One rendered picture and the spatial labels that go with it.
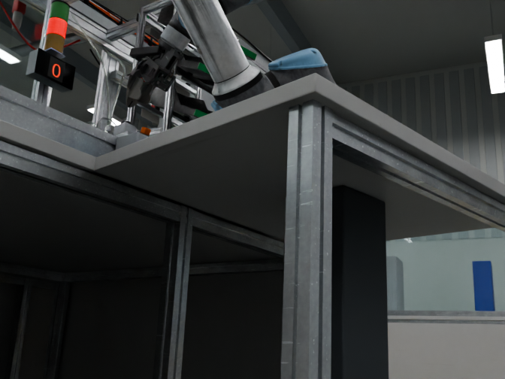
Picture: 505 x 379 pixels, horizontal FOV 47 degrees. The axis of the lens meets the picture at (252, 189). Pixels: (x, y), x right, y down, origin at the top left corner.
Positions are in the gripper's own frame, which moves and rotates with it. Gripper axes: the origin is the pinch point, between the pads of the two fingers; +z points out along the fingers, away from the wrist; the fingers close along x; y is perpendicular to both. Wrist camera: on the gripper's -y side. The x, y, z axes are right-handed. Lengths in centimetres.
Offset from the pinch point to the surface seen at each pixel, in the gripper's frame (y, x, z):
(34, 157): 41, -44, 10
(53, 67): -9.4, -19.8, 2.5
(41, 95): -8.8, -18.9, 10.7
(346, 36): -469, 661, -178
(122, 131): 7.2, -2.2, 7.1
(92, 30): -134, 61, -1
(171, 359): 64, -2, 37
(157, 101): -18.1, 23.8, -1.6
